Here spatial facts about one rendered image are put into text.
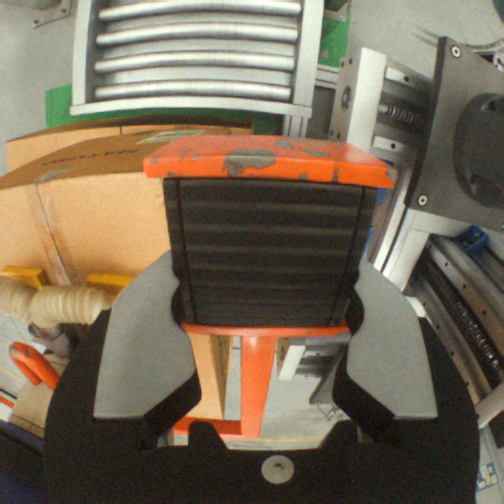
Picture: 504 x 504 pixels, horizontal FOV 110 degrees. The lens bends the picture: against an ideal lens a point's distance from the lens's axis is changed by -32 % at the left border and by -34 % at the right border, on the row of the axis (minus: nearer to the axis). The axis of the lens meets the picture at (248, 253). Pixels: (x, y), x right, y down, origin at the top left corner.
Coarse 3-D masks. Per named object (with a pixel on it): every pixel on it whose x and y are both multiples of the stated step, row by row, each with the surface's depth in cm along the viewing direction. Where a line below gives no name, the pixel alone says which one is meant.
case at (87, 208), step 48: (96, 144) 44; (144, 144) 38; (0, 192) 23; (48, 192) 24; (96, 192) 24; (144, 192) 24; (0, 240) 28; (48, 240) 27; (96, 240) 27; (144, 240) 27; (192, 336) 36
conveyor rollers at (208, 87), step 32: (160, 0) 46; (192, 0) 47; (224, 0) 47; (256, 0) 47; (288, 0) 47; (128, 32) 51; (160, 32) 52; (192, 32) 53; (224, 32) 53; (256, 32) 53; (288, 32) 52; (96, 64) 56; (128, 64) 57; (160, 64) 58; (192, 64) 59; (224, 64) 59; (256, 64) 58; (288, 64) 57; (96, 96) 61; (128, 96) 63; (256, 96) 63; (288, 96) 62
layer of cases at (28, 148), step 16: (48, 128) 91; (64, 128) 79; (80, 128) 71; (96, 128) 67; (112, 128) 68; (128, 128) 68; (144, 128) 68; (160, 128) 68; (176, 128) 68; (240, 128) 68; (16, 144) 68; (32, 144) 68; (48, 144) 69; (64, 144) 69; (16, 160) 71; (32, 160) 72
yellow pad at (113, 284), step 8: (88, 280) 29; (96, 280) 29; (104, 280) 29; (112, 280) 29; (120, 280) 29; (128, 280) 29; (88, 288) 29; (96, 288) 29; (104, 288) 29; (112, 288) 29; (120, 288) 29
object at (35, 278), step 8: (8, 272) 29; (16, 272) 29; (24, 272) 29; (32, 272) 29; (40, 272) 29; (16, 280) 29; (24, 280) 29; (32, 280) 29; (40, 280) 29; (32, 288) 30; (40, 288) 30; (32, 328) 31
